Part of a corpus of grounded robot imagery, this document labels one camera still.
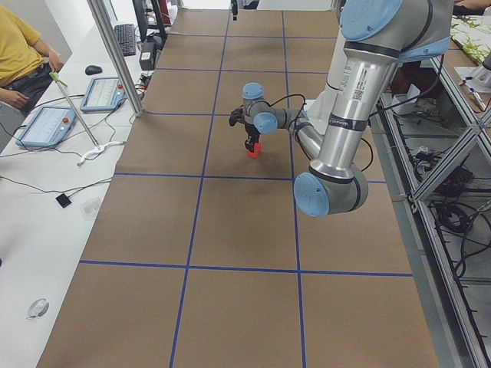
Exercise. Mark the black keyboard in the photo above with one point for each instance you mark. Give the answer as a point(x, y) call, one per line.
point(124, 34)

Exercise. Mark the person in yellow shirt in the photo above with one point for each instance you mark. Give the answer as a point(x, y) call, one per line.
point(26, 63)

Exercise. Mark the near blue teach pendant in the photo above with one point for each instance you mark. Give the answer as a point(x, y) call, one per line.
point(48, 127)

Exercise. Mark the black power adapter box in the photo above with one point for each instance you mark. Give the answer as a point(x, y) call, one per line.
point(146, 59)

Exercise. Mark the blue teach pendant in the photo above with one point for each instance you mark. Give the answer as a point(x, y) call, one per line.
point(103, 94)
point(48, 127)

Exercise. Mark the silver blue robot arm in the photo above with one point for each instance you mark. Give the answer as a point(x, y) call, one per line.
point(378, 36)

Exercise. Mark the small white grey box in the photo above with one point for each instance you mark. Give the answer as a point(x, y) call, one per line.
point(405, 103)

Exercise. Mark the small black square device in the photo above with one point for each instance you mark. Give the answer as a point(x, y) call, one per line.
point(63, 200)

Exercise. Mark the aluminium frame post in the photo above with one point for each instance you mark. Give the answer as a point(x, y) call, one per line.
point(105, 28)

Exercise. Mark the aluminium side frame rack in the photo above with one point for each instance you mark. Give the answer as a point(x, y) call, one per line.
point(437, 164)

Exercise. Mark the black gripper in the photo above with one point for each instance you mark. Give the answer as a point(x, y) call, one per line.
point(252, 136)

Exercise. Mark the blue tape strip lengthwise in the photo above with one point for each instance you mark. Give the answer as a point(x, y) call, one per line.
point(197, 209)

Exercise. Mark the black computer mouse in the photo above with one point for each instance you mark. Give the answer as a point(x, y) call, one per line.
point(93, 69)

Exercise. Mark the far blue teach pendant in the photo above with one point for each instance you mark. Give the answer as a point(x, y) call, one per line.
point(103, 94)

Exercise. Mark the metal rod green tip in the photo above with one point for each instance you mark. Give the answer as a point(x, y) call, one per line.
point(62, 87)

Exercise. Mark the floral patterned cloth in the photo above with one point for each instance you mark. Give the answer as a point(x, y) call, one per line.
point(471, 33)

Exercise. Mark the blue tape strip crosswise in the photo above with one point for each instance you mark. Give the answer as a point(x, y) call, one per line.
point(182, 176)

